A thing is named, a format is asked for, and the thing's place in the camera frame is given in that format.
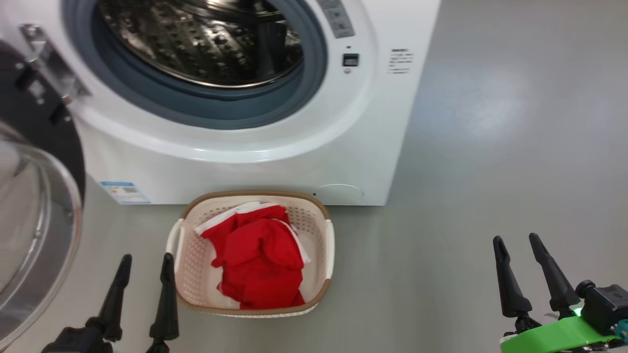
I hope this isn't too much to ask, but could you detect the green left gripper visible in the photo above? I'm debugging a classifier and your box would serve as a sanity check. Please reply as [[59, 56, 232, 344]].
[[86, 252, 180, 353]]

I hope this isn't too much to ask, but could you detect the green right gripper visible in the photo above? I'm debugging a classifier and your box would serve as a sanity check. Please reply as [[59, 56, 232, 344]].
[[493, 233, 621, 353]]

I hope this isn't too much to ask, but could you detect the red and white garment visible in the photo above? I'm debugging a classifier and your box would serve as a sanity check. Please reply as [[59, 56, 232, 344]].
[[195, 202, 311, 310]]

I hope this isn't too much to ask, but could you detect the black round washer door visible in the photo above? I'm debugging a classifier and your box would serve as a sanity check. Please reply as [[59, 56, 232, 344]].
[[0, 39, 86, 351]]

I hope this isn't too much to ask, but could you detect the cream laundry basket brown rim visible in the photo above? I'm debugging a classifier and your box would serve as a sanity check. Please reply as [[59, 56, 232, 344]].
[[165, 190, 336, 318]]

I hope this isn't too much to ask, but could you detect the white washing machine body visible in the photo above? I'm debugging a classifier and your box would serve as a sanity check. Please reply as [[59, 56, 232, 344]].
[[0, 0, 441, 206]]

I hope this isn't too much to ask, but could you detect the metal door hinge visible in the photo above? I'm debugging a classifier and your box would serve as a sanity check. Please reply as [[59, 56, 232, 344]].
[[20, 24, 91, 103]]

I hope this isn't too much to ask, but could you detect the stainless steel washer drum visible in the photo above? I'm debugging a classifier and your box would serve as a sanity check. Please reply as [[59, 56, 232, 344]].
[[97, 0, 304, 89]]

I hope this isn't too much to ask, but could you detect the blue energy label sticker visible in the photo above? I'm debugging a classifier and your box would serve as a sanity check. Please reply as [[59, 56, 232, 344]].
[[100, 181, 152, 205]]

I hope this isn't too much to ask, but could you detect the round white filter cover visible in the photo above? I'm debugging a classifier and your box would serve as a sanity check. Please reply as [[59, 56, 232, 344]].
[[314, 184, 365, 205]]

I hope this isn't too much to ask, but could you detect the printed text warning label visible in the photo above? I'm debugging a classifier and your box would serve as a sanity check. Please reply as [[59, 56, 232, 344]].
[[388, 48, 414, 74]]

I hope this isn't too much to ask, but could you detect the grey strip sticker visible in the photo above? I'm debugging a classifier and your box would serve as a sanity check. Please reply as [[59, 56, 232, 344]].
[[316, 0, 355, 39]]

